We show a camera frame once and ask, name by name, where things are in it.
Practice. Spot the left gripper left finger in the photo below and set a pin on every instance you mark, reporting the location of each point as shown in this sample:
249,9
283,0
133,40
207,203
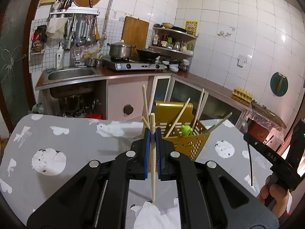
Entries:
96,197

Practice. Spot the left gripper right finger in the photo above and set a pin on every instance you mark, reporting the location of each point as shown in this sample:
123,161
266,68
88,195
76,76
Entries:
208,196

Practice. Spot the black chopstick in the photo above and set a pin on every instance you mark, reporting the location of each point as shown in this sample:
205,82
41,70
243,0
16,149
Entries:
251,166

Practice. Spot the wooden chopstick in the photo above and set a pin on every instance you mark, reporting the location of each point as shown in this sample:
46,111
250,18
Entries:
198,109
145,109
153,154
177,118
215,126
145,122

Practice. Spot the yellow perforated utensil holder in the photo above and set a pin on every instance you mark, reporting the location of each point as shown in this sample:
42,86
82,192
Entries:
179,126

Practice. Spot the kitchen counter cabinet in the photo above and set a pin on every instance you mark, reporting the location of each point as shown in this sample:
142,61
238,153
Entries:
99,73

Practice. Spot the person right hand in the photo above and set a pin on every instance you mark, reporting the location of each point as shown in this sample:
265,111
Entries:
279,194

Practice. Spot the yellow egg tray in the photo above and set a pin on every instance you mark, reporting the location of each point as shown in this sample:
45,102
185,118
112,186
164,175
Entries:
243,94

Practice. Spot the steel sink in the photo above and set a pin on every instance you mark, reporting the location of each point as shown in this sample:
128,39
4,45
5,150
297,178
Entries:
70,74

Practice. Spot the gas stove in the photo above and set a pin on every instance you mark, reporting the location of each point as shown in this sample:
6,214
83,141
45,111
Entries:
130,65

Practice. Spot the white dish soap bottle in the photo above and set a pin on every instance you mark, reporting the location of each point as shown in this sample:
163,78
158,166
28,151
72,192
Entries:
60,57

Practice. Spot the black wok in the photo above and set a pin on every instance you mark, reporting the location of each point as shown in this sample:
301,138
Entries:
148,55

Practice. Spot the steel cooking pot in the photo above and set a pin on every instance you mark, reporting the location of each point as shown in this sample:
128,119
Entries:
120,50

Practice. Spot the wooden cutting board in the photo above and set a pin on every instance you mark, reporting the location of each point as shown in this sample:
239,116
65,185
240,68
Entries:
135,33

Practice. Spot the hanging utensil rack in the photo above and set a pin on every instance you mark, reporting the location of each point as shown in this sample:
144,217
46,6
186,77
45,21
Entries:
72,22

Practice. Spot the dark wooden glass door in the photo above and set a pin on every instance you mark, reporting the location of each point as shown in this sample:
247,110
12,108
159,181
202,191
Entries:
17,93

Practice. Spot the green round wall board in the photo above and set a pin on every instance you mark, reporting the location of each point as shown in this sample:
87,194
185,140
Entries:
279,84

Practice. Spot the white wall socket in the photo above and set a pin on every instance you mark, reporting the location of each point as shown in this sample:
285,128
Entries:
241,60

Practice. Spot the corner wall shelf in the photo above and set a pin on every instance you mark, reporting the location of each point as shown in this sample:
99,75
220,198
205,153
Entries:
177,42

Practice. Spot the wall gas pipe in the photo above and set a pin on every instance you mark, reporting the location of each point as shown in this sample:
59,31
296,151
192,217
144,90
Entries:
106,20

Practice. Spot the yellow wall poster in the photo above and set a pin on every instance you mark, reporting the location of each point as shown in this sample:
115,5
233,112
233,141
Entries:
191,27

